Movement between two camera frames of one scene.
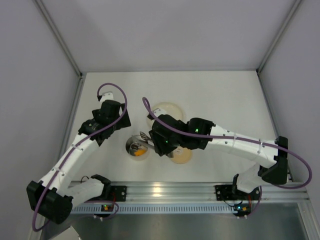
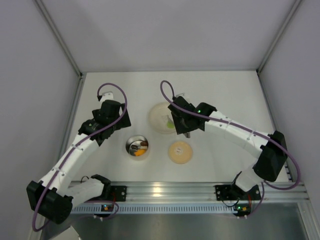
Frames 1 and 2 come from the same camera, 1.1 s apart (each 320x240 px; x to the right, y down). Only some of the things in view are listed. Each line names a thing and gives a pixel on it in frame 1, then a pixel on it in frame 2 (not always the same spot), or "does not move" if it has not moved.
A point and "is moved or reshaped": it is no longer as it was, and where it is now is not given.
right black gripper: x=155 y=141 -> x=182 y=124
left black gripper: x=122 y=119 does not move
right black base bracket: x=224 y=192 does not move
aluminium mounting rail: x=294 y=192 does not move
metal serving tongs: x=150 y=145 is moved or reshaped
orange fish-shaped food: x=139 y=152 does not move
